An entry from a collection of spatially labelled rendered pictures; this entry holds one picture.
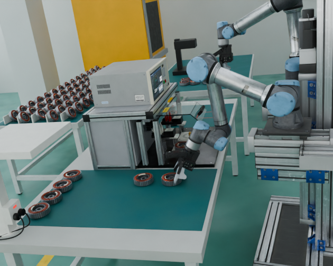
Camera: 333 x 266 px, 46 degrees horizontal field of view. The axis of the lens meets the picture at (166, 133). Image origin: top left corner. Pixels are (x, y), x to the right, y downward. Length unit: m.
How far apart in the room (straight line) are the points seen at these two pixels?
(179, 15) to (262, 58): 1.76
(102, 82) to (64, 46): 6.26
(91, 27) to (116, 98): 3.94
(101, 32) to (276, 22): 3.21
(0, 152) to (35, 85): 4.64
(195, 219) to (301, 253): 0.88
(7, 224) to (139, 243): 0.65
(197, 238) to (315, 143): 0.75
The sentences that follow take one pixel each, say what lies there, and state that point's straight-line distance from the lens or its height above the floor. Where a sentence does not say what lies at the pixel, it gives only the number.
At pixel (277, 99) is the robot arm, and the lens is 1.84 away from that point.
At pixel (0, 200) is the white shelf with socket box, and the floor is 0.94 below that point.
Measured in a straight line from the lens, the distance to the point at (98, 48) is 6.31.
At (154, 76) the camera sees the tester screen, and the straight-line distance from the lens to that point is 2.42.
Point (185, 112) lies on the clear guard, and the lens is 2.30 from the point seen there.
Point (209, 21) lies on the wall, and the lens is 7.68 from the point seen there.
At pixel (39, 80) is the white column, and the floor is 0.70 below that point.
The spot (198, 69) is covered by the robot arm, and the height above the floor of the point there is 1.38.
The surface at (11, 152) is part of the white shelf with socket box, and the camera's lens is 1.75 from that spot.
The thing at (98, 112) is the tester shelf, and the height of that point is 1.12.
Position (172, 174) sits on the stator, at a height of 0.78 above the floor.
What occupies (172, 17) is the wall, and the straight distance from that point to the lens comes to 7.80.
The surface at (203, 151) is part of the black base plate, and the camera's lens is 2.48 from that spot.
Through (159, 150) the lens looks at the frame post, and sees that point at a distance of 2.33.
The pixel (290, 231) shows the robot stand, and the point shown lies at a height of 0.21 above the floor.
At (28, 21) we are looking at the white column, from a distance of 6.20.
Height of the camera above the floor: 1.75
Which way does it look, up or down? 20 degrees down
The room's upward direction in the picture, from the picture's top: 8 degrees counter-clockwise
